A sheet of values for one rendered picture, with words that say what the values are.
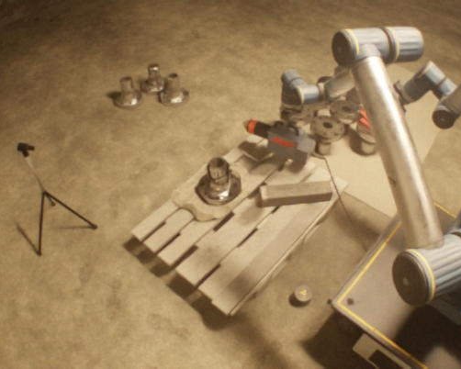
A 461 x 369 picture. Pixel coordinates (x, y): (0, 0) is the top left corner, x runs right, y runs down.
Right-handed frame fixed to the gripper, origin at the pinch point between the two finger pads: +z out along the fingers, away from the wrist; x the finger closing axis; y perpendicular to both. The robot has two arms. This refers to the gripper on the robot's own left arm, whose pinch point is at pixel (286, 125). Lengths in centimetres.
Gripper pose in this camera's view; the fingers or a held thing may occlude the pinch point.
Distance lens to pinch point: 250.0
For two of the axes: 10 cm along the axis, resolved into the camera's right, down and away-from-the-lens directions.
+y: -8.6, -3.8, 3.5
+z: 0.0, 6.8, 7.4
